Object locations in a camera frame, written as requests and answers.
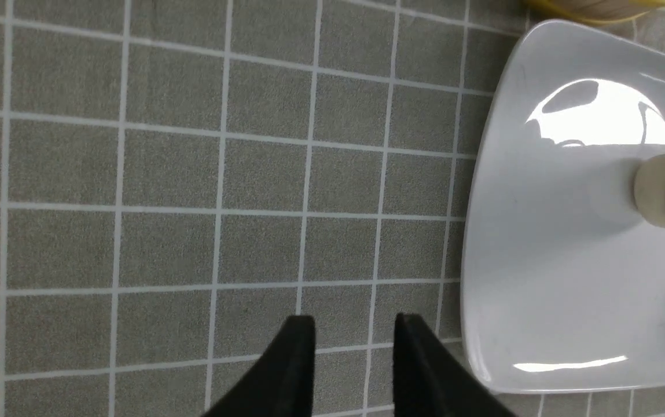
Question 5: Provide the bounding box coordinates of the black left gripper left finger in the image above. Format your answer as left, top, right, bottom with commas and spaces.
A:
204, 315, 316, 416

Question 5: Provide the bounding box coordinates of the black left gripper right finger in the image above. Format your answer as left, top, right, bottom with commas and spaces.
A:
395, 313, 514, 416

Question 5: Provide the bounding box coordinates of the beige steamed bun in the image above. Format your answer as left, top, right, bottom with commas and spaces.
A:
633, 154, 665, 229

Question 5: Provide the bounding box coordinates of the white square plate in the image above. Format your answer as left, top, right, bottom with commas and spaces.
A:
460, 20, 665, 394

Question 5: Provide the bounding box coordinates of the bamboo steamer basket yellow rim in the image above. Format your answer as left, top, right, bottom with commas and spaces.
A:
525, 1, 665, 27

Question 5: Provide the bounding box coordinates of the grey checkered tablecloth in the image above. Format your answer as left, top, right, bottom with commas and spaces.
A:
0, 0, 665, 417

